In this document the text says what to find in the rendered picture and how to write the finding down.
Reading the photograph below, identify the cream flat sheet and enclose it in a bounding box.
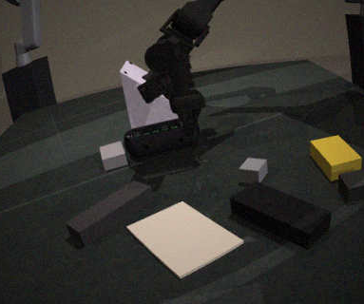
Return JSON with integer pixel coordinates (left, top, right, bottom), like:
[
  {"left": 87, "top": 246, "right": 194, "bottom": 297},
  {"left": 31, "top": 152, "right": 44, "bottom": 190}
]
[{"left": 126, "top": 201, "right": 243, "bottom": 279}]

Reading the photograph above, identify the yellow rectangular block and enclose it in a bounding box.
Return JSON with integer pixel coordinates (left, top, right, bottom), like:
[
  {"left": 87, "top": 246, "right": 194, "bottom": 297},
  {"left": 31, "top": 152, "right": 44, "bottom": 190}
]
[{"left": 310, "top": 135, "right": 362, "bottom": 181}]

